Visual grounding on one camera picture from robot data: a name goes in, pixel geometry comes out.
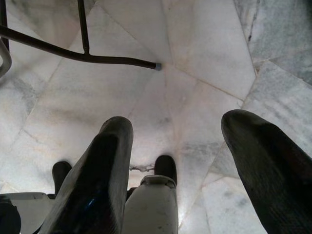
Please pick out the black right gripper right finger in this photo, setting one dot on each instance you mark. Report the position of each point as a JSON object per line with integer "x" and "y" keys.
{"x": 273, "y": 175}

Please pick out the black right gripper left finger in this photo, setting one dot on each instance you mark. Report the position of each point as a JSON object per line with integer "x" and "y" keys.
{"x": 97, "y": 175}

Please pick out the white black robot right leg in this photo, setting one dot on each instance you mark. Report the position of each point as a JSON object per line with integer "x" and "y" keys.
{"x": 151, "y": 207}

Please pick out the black folding chair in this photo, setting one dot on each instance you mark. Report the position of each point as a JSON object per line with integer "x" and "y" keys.
{"x": 107, "y": 59}

